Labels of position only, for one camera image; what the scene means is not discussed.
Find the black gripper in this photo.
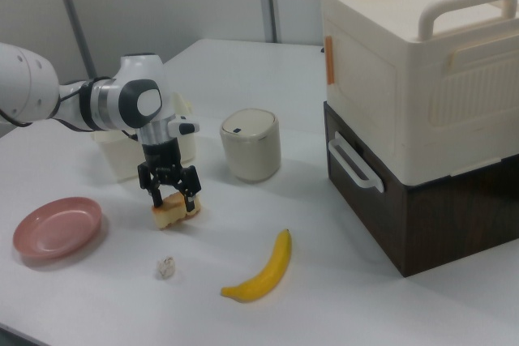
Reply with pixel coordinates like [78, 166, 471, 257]
[137, 137, 203, 213]

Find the toasted bread piece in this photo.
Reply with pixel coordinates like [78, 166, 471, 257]
[150, 191, 203, 230]

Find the pink plate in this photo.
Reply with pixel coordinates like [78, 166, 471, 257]
[11, 196, 103, 260]

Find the white open plastic bin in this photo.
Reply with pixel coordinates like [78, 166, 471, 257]
[91, 92, 199, 183]

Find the crumpled clear wrapper ball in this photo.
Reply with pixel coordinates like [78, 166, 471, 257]
[155, 255, 178, 280]

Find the cream lidded trash can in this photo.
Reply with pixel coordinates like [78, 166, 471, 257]
[220, 108, 282, 183]

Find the yellow banana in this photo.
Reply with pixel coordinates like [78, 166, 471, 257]
[220, 229, 293, 303]

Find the cream plastic storage box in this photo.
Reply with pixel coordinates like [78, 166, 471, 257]
[319, 0, 519, 185]

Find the dark brown drawer box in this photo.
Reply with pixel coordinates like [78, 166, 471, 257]
[323, 100, 519, 278]

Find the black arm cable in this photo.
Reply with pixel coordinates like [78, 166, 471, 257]
[0, 76, 139, 140]

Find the white drawer handle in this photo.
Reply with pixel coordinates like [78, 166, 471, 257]
[327, 130, 385, 193]

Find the copper strip door handle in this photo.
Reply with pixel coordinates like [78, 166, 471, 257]
[324, 36, 337, 86]

